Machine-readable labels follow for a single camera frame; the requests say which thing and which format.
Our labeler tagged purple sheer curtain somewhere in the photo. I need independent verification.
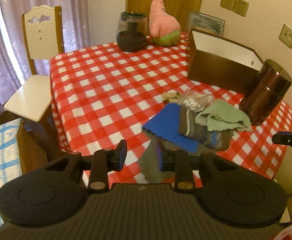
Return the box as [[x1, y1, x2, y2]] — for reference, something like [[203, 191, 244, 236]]
[[0, 0, 92, 120]]

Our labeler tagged grey microfiber cloth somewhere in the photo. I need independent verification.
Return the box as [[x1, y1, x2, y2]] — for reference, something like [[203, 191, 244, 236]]
[[138, 130, 174, 184]]

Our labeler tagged green microfiber cloth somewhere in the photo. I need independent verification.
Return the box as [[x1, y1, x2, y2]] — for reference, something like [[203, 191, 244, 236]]
[[195, 99, 252, 132]]

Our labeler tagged red white checkered tablecloth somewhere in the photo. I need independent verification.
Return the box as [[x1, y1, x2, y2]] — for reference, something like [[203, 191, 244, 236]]
[[49, 32, 292, 188]]

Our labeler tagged white wooden chair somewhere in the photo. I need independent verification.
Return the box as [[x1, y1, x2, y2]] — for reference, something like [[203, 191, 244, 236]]
[[4, 4, 64, 161]]

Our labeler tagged beige sock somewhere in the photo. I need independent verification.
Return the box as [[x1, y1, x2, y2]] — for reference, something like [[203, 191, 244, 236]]
[[162, 92, 182, 104]]

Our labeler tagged black glass jar grinder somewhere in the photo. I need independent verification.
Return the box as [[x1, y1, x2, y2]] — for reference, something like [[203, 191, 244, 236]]
[[116, 10, 148, 52]]

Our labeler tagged pink starfish plush toy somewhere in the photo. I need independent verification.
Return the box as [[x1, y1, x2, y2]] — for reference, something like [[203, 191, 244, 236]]
[[149, 0, 181, 47]]

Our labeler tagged striped knitted sock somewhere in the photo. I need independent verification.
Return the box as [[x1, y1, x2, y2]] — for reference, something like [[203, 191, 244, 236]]
[[179, 106, 233, 151]]

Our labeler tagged brown open storage box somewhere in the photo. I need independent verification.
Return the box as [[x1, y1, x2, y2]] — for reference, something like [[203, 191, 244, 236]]
[[186, 28, 263, 94]]

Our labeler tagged dark brown cylindrical canister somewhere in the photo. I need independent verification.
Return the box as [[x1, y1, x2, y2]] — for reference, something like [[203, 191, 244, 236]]
[[239, 59, 292, 126]]

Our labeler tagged double wall power socket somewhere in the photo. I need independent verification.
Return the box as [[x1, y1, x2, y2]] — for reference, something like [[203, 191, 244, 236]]
[[220, 0, 249, 17]]

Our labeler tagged single wall outlet plate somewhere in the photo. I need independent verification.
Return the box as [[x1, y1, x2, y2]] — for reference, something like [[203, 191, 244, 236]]
[[279, 24, 292, 49]]

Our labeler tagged framed picture against wall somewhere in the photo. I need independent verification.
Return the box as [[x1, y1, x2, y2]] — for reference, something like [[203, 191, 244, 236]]
[[187, 11, 225, 37]]

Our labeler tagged blue microfiber cloth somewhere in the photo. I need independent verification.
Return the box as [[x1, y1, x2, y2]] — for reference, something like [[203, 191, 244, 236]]
[[142, 103, 199, 153]]

